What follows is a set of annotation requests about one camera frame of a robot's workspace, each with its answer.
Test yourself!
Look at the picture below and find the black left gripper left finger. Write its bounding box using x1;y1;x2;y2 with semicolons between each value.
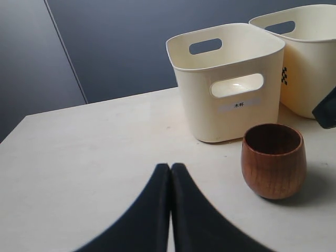
77;163;171;251

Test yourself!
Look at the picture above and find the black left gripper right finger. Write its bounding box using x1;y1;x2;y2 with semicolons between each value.
171;163;269;251

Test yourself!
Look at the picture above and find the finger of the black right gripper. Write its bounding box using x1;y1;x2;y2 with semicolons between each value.
312;88;335;129

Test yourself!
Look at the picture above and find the brown wooden cup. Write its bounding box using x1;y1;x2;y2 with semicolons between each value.
240;123;307;200

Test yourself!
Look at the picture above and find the cream middle storage bin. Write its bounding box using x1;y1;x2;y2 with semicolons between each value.
249;4;335;119

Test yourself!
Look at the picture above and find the cream storage bin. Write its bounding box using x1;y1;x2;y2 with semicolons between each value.
166;23;285;143
249;4;335;119

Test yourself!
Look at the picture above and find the cream left storage bin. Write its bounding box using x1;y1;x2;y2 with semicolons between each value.
166;23;285;143

